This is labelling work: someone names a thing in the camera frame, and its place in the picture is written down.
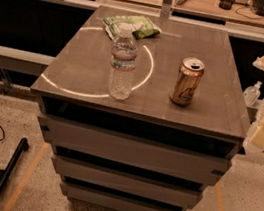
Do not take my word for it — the left sanitizer bottle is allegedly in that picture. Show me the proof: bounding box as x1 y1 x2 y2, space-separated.
243 81 262 106

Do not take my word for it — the grey drawer cabinet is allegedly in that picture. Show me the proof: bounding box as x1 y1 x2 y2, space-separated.
31 6 250 211

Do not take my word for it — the clear plastic water bottle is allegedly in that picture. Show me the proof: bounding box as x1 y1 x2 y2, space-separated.
108 23 138 101

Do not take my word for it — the green snack bag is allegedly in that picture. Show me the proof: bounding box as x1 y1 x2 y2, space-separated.
103 15 161 40

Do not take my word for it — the gold soda can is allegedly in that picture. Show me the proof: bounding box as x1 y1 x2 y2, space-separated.
169 57 205 106

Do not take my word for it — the black calculator device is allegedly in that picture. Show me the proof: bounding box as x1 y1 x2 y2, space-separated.
219 0 235 10

